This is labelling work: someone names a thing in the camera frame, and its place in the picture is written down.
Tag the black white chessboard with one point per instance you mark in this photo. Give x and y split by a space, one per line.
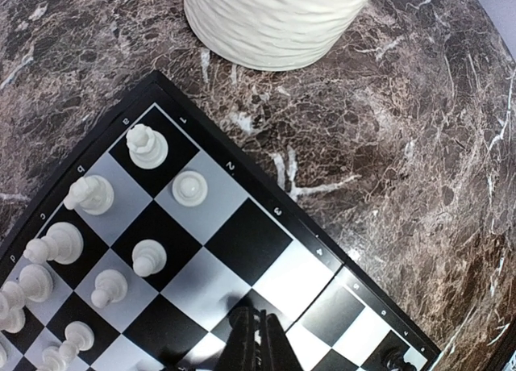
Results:
105 270

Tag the white pawn far corner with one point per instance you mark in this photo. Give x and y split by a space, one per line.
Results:
189 188

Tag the white rook far corner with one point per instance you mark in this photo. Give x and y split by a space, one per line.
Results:
148 148

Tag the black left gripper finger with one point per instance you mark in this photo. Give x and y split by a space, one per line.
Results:
257 342

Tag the cream ceramic mug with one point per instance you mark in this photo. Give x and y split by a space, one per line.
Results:
271 35

